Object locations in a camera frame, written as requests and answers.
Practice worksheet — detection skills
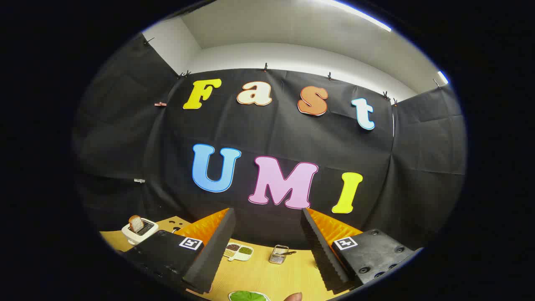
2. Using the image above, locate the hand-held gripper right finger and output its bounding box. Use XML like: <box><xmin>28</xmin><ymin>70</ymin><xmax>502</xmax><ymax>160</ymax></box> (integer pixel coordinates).
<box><xmin>301</xmin><ymin>208</ymin><xmax>423</xmax><ymax>293</ymax></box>

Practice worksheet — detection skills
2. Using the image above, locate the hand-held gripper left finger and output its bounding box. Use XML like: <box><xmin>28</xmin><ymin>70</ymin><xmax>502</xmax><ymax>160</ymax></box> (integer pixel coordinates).
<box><xmin>121</xmin><ymin>208</ymin><xmax>237</xmax><ymax>294</ymax></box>

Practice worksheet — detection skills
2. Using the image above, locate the green lettuce leaf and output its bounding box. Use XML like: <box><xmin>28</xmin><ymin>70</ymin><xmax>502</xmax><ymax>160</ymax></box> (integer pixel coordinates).
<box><xmin>230</xmin><ymin>291</ymin><xmax>268</xmax><ymax>301</ymax></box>

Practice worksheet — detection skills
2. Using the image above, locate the white divided dish with beans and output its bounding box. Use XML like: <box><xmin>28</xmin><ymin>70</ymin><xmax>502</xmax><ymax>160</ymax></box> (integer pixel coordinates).
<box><xmin>224</xmin><ymin>242</ymin><xmax>254</xmax><ymax>262</ymax></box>

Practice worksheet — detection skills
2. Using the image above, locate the white toaster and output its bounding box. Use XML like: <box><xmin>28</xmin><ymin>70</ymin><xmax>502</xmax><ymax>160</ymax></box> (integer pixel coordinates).
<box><xmin>121</xmin><ymin>217</ymin><xmax>159</xmax><ymax>245</ymax></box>

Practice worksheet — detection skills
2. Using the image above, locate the metal wire rack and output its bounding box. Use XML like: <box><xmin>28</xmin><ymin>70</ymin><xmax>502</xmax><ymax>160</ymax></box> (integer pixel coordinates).
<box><xmin>269</xmin><ymin>245</ymin><xmax>290</xmax><ymax>265</ymax></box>

